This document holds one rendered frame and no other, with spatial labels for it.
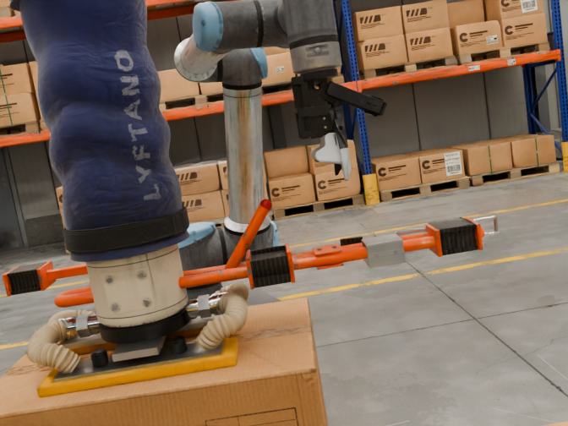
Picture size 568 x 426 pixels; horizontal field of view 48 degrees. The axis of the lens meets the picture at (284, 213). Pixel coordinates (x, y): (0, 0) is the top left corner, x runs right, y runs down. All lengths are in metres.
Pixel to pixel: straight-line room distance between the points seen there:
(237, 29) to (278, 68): 7.12
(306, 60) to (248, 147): 0.77
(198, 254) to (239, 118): 0.45
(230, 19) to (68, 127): 0.37
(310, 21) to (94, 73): 0.38
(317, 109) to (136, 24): 0.34
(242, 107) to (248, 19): 0.63
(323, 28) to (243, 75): 0.69
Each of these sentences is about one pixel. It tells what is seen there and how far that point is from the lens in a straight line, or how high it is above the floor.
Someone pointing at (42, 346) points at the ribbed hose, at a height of 1.02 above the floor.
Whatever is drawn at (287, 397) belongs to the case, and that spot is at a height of 0.90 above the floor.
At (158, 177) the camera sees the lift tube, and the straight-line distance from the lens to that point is 1.15.
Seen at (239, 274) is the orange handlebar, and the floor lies 1.07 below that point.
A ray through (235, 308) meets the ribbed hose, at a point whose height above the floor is 1.03.
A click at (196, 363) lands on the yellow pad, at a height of 0.96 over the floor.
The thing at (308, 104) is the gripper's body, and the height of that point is 1.36.
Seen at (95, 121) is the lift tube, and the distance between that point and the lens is 1.11.
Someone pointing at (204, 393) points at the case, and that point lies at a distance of 1.08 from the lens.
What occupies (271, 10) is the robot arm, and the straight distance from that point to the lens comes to 1.28.
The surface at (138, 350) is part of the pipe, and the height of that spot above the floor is 0.99.
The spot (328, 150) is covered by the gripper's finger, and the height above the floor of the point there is 1.27.
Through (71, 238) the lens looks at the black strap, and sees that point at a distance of 1.17.
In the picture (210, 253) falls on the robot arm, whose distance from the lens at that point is 2.01.
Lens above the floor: 1.35
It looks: 9 degrees down
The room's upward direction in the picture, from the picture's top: 9 degrees counter-clockwise
